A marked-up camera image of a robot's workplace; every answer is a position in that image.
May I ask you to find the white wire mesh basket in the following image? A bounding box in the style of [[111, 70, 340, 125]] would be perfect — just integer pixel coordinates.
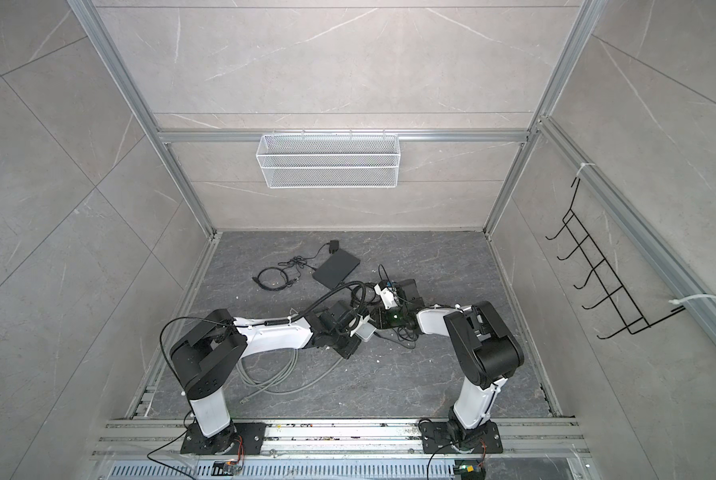
[[256, 133, 402, 189]]

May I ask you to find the black wire hook rack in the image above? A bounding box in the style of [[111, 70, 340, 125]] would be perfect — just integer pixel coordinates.
[[545, 178, 686, 340]]

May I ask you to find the black power adapter with cord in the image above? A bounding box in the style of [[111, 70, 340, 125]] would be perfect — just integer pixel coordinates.
[[277, 239, 340, 270]]

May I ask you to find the aluminium frame rail front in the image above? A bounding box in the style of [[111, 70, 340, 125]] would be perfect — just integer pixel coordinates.
[[91, 418, 591, 460]]

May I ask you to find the white rectangular box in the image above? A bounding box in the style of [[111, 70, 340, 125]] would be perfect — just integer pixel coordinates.
[[352, 322, 376, 342]]

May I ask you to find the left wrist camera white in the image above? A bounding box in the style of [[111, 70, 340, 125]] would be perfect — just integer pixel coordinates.
[[349, 315, 371, 331]]

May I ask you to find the black ethernet cable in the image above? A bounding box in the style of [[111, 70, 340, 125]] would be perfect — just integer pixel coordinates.
[[350, 281, 384, 308]]

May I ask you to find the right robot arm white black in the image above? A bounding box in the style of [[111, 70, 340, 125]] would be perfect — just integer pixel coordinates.
[[372, 277, 525, 454]]

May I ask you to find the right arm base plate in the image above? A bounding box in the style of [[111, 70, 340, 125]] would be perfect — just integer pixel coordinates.
[[417, 419, 503, 454]]

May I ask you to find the dark grey network switch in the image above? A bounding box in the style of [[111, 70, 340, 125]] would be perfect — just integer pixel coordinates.
[[313, 250, 360, 289]]

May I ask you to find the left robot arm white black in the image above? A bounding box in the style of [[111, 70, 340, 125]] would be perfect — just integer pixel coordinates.
[[159, 281, 369, 453]]

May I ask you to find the grey cable bundle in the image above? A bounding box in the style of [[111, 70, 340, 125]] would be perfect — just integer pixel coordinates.
[[234, 347, 344, 403]]

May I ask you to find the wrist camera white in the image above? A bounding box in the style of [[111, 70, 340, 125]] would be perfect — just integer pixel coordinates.
[[349, 315, 371, 331], [374, 284, 398, 310]]

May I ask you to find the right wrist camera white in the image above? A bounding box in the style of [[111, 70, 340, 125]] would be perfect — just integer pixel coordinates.
[[374, 284, 398, 310]]

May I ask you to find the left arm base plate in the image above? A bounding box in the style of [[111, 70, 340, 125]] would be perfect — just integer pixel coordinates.
[[180, 422, 267, 455]]

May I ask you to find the small black coiled cable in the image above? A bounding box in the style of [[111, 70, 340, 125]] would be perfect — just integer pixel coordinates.
[[254, 266, 299, 292]]

